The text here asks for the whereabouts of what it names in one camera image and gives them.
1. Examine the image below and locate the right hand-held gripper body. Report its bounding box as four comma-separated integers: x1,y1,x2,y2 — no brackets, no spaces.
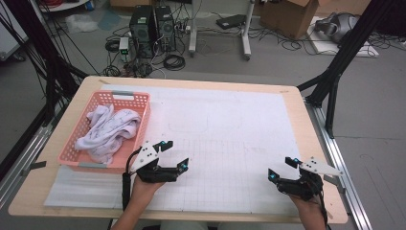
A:
277,156,344,201

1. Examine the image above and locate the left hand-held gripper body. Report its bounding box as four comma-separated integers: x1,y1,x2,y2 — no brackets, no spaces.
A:
129,141,180,184

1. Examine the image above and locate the lilac butterfly-print towel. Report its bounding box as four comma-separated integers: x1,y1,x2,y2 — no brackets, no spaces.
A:
75,104,143,166

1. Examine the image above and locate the pink plastic basket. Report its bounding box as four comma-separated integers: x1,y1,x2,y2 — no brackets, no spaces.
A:
57,89,151,175

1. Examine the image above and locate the person's left hand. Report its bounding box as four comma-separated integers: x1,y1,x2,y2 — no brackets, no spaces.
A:
129,175,167,209

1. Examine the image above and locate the person's right hand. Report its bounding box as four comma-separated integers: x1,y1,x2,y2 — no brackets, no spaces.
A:
288,195,327,221

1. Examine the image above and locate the small white power box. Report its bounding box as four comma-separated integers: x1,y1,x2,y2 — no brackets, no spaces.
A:
118,36,130,63

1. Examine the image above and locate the large black computer tower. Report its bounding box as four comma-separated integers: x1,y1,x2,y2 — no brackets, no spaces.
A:
128,4,157,60

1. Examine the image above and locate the slim black computer tower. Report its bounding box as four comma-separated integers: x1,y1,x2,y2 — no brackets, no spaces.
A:
154,5,177,54

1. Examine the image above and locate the white floor board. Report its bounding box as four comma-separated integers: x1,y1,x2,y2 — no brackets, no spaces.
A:
305,15,381,58

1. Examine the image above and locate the white metal stand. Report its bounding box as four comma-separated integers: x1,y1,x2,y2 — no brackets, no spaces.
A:
188,0,257,61

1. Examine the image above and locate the teal floor sheet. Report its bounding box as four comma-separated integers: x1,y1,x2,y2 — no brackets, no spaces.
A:
97,9,123,32

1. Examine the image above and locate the black flat device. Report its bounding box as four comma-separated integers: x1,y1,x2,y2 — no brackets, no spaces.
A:
215,13,247,31

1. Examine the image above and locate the grey rounded device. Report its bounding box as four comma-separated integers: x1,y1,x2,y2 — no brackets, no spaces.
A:
314,11,360,44

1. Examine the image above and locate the brown cardboard box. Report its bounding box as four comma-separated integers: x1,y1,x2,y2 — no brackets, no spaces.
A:
259,0,320,41

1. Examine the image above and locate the clear plastic bag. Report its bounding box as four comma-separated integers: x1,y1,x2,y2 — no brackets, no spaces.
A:
65,12,100,35

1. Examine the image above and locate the white round table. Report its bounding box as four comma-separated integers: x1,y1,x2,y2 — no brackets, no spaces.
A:
37,0,90,13

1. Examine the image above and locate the white cabinet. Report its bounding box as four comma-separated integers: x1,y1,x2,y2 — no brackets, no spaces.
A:
0,0,29,61

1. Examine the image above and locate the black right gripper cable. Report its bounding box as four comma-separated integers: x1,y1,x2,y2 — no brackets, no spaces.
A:
314,181,331,230

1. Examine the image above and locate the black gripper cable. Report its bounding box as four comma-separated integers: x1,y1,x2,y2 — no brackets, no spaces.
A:
122,147,143,213
314,181,331,230

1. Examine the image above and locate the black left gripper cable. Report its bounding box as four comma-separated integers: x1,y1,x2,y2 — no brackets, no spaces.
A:
122,147,143,213

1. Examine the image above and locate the grey table bracket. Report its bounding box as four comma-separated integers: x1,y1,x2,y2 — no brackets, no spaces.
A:
330,175,347,195
20,160,48,177

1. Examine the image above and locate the aluminium rail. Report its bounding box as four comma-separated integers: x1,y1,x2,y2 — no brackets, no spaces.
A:
304,99,373,230
0,104,65,210

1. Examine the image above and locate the coiled black cable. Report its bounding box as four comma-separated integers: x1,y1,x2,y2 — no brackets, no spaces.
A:
163,54,187,72

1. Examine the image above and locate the tangle of black floor cables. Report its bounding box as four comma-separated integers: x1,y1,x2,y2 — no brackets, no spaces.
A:
248,27,320,53

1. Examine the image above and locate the black metal frame strut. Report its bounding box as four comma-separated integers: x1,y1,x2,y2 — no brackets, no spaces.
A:
3,0,90,127
296,0,400,140

